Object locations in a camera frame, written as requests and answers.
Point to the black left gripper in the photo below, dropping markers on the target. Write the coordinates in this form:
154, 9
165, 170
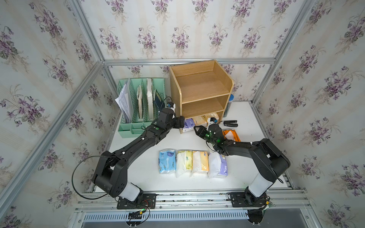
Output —
177, 125

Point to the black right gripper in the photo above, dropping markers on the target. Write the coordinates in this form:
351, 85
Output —
201, 129

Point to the orange-yellow tissue pack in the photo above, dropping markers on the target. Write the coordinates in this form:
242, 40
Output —
200, 162

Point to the yellow-green tissue pack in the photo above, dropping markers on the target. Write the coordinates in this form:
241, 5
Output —
184, 162

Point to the orange tissue pack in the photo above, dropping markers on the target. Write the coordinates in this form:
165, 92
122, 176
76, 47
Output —
231, 134

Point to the blue tissue pack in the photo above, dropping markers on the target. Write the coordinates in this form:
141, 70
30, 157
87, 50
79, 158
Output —
167, 161

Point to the white purple tissue pack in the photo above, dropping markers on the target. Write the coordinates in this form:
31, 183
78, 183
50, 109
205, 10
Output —
218, 167

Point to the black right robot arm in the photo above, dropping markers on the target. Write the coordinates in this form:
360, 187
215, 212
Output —
270, 162

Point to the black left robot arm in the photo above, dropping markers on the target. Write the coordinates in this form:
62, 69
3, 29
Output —
111, 173

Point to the wooden three-tier shelf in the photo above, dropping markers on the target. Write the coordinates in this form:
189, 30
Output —
200, 88

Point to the dark blue booklet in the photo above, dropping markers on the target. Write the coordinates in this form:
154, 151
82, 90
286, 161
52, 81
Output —
158, 100

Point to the black stapler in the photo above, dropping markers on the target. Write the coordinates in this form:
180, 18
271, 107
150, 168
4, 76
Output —
230, 123

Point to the green plastic file organizer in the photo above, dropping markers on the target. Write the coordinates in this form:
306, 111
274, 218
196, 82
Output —
136, 127

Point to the blue-lidded cylindrical container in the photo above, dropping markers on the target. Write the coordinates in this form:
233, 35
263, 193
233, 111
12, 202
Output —
228, 105

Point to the white paper sheets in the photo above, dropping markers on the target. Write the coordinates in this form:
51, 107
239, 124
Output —
124, 100

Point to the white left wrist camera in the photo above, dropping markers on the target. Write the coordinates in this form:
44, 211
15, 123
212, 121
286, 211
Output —
171, 105

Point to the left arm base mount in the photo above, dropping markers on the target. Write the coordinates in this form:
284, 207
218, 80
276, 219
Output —
144, 201

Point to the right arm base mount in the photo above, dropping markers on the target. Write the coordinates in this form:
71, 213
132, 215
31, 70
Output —
248, 200

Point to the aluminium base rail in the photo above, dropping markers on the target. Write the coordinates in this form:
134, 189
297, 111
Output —
164, 206

